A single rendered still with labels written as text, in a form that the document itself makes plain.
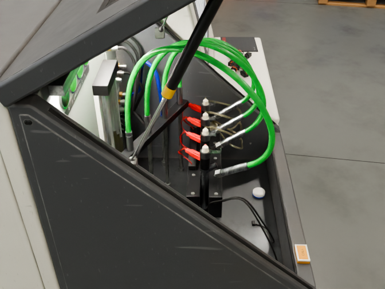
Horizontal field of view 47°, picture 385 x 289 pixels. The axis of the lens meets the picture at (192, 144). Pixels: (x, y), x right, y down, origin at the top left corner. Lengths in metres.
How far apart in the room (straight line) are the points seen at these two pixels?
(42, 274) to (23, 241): 0.10
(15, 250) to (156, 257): 0.29
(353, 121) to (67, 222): 2.83
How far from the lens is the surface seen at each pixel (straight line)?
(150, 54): 1.00
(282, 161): 1.41
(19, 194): 0.87
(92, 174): 0.80
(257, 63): 1.91
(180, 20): 1.38
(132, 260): 0.95
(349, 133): 3.35
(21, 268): 1.04
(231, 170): 1.06
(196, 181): 1.26
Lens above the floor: 1.81
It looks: 37 degrees down
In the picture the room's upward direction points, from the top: straight up
